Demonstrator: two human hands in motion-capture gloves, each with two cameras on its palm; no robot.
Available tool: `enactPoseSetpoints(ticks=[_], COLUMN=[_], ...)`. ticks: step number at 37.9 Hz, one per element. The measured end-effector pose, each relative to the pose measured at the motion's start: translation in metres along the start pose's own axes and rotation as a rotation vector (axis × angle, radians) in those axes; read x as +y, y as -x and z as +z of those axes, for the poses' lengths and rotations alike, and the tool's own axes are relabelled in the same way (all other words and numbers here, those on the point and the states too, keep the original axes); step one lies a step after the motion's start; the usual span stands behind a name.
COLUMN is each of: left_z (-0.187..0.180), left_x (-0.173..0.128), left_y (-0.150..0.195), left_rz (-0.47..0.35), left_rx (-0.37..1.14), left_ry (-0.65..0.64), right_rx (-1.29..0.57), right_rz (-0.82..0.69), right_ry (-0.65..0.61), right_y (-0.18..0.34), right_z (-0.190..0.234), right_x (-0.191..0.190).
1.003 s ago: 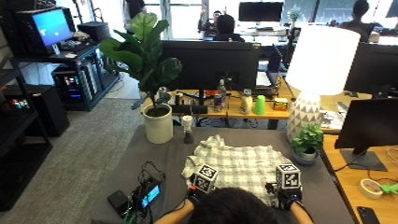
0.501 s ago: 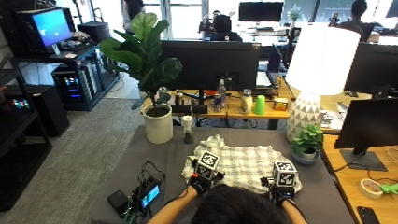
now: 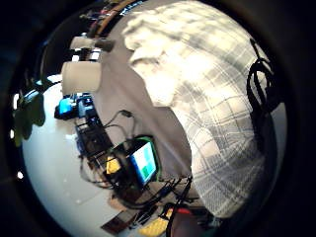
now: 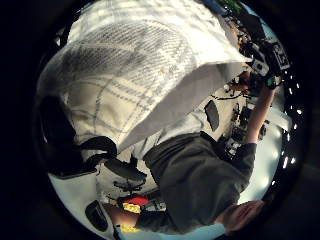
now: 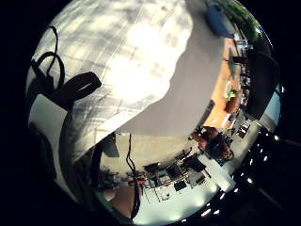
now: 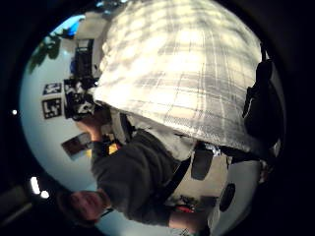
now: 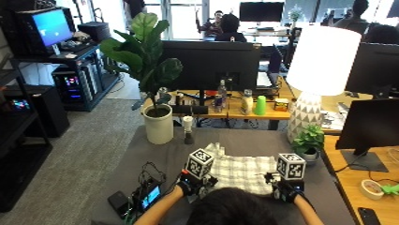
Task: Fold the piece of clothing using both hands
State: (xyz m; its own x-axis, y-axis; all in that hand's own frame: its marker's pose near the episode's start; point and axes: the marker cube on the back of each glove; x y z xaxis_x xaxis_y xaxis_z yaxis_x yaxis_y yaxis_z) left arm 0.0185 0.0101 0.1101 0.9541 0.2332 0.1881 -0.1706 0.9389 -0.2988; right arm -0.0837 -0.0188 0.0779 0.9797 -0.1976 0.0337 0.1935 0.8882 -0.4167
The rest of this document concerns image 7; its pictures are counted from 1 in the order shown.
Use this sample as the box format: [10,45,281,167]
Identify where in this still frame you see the person's left hand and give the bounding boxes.
[176,169,220,199]

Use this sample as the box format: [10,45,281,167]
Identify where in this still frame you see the person's right hand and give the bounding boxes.
[265,172,307,204]

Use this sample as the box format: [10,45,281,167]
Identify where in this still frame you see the white grey plaid cloth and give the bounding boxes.
[204,142,280,196]

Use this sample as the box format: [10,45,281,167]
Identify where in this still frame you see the white marker cube on right glove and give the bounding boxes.
[276,152,307,182]

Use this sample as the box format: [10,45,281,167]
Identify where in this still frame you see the white marker cube on glove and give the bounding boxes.
[185,148,216,181]
[276,152,307,182]

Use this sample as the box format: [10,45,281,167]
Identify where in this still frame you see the white marker cube on left glove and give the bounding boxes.
[185,148,216,181]

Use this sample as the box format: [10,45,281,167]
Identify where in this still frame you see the black device with lit screen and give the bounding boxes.
[137,182,164,211]

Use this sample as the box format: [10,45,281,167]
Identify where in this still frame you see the small green potted plant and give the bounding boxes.
[290,124,327,166]

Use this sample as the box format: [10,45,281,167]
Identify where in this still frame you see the white and black grinder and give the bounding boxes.
[182,115,196,145]

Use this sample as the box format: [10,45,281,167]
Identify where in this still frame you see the long wooden desk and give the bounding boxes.
[141,78,375,131]

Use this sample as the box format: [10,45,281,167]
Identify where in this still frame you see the white grey patterned lamp base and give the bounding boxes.
[288,92,326,144]

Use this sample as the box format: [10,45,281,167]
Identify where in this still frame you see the white round plant pot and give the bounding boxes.
[141,103,176,145]

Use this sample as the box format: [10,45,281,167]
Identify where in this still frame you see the black power bank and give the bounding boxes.
[108,190,131,218]

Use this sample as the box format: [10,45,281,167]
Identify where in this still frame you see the green plastic cup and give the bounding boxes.
[253,95,269,116]

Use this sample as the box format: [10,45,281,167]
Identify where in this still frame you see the yellow box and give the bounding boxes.
[273,97,290,113]

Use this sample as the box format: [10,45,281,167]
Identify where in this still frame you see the wooden side desk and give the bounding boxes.
[322,134,399,225]

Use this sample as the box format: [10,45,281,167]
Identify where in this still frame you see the beige tape roll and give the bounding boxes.
[359,179,387,202]

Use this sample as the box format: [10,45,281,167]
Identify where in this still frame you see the black smartphone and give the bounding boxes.
[357,206,383,225]

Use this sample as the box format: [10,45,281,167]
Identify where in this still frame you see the green toy figure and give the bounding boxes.
[379,184,399,197]

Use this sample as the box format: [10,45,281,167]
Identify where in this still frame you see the black monitor with square base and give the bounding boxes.
[334,97,399,173]

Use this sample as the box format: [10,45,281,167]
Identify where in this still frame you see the clear bottle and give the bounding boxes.
[216,79,230,111]

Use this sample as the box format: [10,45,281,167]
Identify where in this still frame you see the open laptop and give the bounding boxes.
[256,44,285,91]

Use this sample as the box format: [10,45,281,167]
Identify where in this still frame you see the black monitor on stand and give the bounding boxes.
[160,40,264,115]

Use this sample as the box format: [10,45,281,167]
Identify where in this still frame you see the white lamp shade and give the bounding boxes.
[286,24,363,98]

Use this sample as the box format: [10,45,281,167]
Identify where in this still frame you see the large black monitor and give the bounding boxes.
[345,41,399,98]

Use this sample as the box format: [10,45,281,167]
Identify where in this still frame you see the large-leaf green plant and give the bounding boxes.
[99,12,185,118]

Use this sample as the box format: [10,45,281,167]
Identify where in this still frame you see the black cabinet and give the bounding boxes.
[3,84,71,139]

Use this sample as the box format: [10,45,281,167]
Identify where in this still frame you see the computer tower with coloured lights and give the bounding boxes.
[51,66,92,105]

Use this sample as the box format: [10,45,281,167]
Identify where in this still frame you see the black shelf rack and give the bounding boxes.
[0,58,53,214]

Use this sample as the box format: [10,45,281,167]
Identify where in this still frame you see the black equipment cart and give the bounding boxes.
[10,42,123,113]

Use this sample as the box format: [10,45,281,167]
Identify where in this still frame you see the black office monitor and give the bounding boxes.
[238,1,288,23]

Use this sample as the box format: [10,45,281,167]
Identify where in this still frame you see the black box case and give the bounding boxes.
[76,21,112,44]

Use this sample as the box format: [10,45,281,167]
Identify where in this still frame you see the monitor with blue screen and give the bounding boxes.
[15,7,77,58]

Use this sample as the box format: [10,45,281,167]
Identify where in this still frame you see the black cables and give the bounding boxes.
[136,161,169,189]

